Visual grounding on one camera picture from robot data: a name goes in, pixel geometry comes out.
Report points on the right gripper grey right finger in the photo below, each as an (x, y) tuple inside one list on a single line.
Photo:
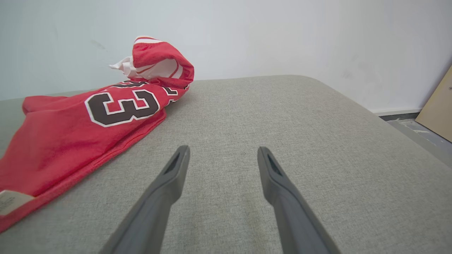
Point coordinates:
[(293, 218)]

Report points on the beige wooden board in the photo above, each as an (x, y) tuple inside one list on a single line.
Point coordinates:
[(439, 113)]

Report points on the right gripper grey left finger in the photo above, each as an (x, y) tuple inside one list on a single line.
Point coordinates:
[(155, 211)]

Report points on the grey fabric sofa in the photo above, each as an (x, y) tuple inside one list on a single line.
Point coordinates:
[(247, 116)]

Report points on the red basketball jersey white collar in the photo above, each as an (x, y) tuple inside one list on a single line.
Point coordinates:
[(70, 148)]

